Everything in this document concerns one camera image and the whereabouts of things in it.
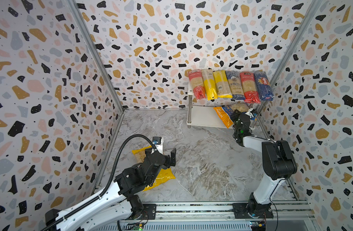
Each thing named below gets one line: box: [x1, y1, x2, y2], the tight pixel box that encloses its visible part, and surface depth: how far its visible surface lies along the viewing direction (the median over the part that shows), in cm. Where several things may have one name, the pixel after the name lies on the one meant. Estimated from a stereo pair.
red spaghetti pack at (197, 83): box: [188, 69, 207, 100], surface depth 85 cm
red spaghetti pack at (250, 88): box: [239, 71, 262, 104], surface depth 84 cm
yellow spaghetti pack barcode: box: [201, 68, 218, 101], surface depth 84 cm
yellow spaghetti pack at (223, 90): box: [213, 69, 233, 99], surface depth 84 cm
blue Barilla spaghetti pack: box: [253, 71, 275, 102], surface depth 83 cm
